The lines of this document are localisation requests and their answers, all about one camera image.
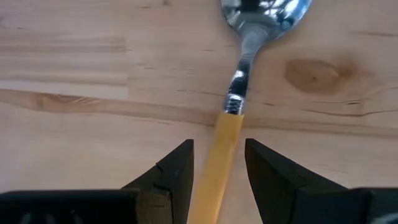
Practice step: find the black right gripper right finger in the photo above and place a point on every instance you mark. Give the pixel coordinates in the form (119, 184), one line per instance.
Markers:
(273, 186)

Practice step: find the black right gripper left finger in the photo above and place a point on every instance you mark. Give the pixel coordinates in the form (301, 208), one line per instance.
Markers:
(174, 180)

